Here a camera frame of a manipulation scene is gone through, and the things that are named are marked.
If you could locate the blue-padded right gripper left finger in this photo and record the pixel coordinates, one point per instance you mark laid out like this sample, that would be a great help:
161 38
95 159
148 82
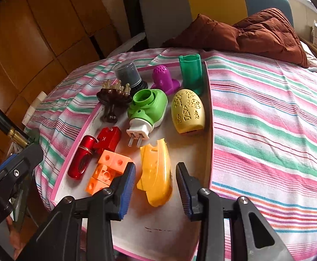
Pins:
123 192

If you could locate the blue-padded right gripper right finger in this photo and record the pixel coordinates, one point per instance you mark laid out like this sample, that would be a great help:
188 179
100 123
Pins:
188 188

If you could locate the orange building blocks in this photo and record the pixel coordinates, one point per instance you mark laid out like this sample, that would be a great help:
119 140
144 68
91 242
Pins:
110 165

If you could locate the yellow plastic curved shell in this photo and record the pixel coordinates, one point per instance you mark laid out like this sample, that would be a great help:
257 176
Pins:
156 178

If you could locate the red orange toy piece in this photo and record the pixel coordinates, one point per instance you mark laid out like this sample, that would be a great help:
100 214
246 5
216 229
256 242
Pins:
82 157

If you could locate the red plastic block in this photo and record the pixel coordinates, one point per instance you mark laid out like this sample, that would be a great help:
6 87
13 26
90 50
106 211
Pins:
107 139

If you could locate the black gold lipstick tube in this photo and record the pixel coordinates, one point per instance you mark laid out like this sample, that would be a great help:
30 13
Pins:
16 134

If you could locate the yellow perforated egg shell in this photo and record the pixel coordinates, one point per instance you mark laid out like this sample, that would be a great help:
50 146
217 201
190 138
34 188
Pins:
187 112

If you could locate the green plug-in device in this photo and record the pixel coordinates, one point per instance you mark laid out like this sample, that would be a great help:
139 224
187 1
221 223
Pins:
145 113

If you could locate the brown stand with yellow pegs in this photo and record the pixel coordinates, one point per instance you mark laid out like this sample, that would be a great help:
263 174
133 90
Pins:
113 94

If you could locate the purple perforated dome holder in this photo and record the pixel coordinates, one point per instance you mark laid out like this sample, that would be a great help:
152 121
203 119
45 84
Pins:
163 81

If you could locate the green plastic cup holder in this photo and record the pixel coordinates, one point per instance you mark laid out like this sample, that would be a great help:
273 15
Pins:
192 74

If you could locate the person's left hand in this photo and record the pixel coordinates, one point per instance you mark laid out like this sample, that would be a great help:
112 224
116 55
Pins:
14 238

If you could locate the white tray with pink rim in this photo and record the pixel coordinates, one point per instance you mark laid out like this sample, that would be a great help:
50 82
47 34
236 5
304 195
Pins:
155 226

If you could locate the striped pink green bedsheet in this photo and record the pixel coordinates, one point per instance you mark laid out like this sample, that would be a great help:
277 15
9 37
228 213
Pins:
260 138

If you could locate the wooden wardrobe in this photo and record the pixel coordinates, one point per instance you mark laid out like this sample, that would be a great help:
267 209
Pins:
41 42

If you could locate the rust brown quilted jacket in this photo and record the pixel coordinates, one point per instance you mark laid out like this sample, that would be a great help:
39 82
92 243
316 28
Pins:
267 33

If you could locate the grey yellow blue headboard cushion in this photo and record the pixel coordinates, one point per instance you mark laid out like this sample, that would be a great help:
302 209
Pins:
165 19

